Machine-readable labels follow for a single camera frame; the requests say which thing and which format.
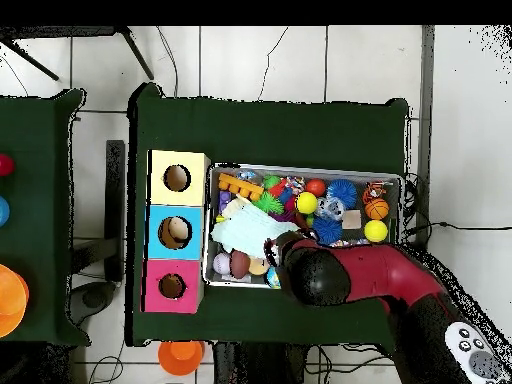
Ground black power cable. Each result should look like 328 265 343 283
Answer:
401 171 512 247

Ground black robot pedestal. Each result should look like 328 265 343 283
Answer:
211 341 309 384

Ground yellow tennis ball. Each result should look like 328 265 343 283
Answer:
363 219 390 244

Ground orange basketball toy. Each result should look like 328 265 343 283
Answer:
364 198 391 222

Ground black cable bundle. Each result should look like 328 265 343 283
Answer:
311 342 401 379

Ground dark green table cloth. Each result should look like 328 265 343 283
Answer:
126 81 410 355
0 88 91 347

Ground shallow clear mesh bin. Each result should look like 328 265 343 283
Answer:
201 162 404 296

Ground thin black cable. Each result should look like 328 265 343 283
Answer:
155 25 180 98
256 25 290 102

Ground mint green cloth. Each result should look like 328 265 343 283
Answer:
210 203 300 258

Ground brown football toy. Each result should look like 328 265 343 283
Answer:
230 250 252 280

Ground blue spiky ball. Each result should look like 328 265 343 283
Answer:
326 178 358 210
311 215 344 246

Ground black tripod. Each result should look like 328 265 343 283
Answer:
0 25 155 81

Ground black upright stand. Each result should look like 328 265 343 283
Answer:
69 139 126 325

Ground white baseball toy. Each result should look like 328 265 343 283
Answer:
212 252 232 276

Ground smooth yellow ball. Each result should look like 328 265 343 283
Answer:
295 191 320 215

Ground large orange plastic cup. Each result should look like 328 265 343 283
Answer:
0 263 30 339

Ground wooden three-hole box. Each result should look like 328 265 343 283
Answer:
141 149 212 315

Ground orange red ball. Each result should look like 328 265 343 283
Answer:
305 178 328 198

